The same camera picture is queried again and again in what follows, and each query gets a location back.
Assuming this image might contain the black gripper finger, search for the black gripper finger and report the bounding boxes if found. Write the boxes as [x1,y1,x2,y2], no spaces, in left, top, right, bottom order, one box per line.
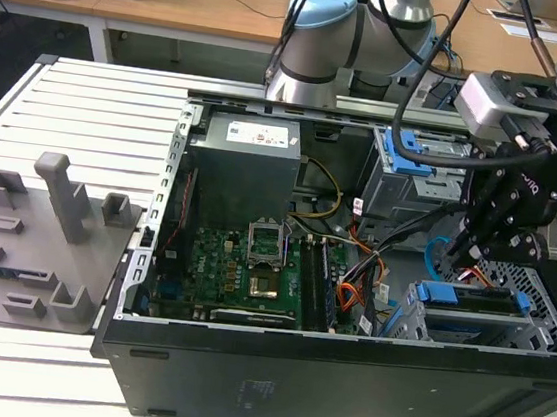
[461,162,524,272]
[448,141,493,258]

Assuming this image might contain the blue data wire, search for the blue data wire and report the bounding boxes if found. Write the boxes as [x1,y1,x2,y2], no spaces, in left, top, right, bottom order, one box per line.
[419,233,462,295]
[376,300,404,341]

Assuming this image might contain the hard disk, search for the hard disk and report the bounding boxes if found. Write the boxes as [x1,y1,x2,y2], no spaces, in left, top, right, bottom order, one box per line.
[407,276,535,322]

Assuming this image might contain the silver disk bay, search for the silver disk bay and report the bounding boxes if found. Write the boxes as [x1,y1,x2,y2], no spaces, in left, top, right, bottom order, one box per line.
[394,276,557,358]

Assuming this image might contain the black RAM slot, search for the black RAM slot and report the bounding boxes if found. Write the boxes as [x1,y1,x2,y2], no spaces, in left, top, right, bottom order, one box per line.
[291,237,320,332]

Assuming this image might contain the blue drive latch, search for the blue drive latch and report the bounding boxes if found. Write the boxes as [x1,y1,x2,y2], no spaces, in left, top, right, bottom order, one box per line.
[378,127,440,180]

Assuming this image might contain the silver drive cage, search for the silver drive cage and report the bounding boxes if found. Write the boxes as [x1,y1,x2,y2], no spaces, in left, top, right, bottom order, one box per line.
[354,125,477,254]

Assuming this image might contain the wooden desk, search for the wooden desk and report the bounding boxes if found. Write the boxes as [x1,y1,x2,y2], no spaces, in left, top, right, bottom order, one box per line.
[423,0,557,93]
[0,0,303,88]

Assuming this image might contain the metal socket cover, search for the metal socket cover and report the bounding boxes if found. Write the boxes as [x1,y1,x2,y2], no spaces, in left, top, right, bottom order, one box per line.
[244,218,289,270]

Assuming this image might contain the CPU socket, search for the CPU socket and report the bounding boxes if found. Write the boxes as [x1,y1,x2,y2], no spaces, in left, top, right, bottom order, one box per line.
[245,270,285,303]

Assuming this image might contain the grey power supply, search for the grey power supply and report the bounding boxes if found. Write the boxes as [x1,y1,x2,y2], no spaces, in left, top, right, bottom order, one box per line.
[178,107,306,239]

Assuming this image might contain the black graphics card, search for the black graphics card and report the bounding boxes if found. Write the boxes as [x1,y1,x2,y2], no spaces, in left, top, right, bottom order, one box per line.
[208,304,299,331]

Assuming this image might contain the black PC case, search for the black PC case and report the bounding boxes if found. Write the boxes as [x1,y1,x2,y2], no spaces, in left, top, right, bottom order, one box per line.
[84,80,557,417]

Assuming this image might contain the green motherboard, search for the green motherboard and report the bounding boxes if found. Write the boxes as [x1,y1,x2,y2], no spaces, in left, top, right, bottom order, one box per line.
[145,217,356,338]

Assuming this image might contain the grey parts rack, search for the grey parts rack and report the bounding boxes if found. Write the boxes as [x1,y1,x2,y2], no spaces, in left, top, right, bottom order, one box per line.
[0,146,150,341]

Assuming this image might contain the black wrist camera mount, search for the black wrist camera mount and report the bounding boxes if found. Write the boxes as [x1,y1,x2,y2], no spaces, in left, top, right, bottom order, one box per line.
[501,213,557,269]

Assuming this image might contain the orange black disk power wire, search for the orange black disk power wire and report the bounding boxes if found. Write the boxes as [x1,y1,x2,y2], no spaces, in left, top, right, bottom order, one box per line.
[455,265,498,290]

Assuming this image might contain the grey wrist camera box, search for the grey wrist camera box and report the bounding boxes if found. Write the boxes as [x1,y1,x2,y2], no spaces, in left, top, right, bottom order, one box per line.
[449,66,557,154]

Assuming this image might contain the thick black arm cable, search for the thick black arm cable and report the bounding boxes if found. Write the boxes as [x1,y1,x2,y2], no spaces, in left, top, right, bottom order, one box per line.
[387,0,523,173]

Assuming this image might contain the brown black arm hose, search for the brown black arm hose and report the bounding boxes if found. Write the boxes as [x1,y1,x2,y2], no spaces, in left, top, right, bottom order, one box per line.
[508,0,557,80]

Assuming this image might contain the yellow black power wires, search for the yellow black power wires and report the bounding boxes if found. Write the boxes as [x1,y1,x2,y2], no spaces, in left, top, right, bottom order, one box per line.
[287,154,349,226]

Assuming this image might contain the multicolour power wire bundle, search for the multicolour power wire bundle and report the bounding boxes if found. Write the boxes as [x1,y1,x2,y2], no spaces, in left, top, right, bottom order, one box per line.
[332,195,464,347]

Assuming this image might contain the thin black arm cables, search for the thin black arm cables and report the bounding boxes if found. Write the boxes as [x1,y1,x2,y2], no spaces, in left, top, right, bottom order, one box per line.
[260,0,319,103]

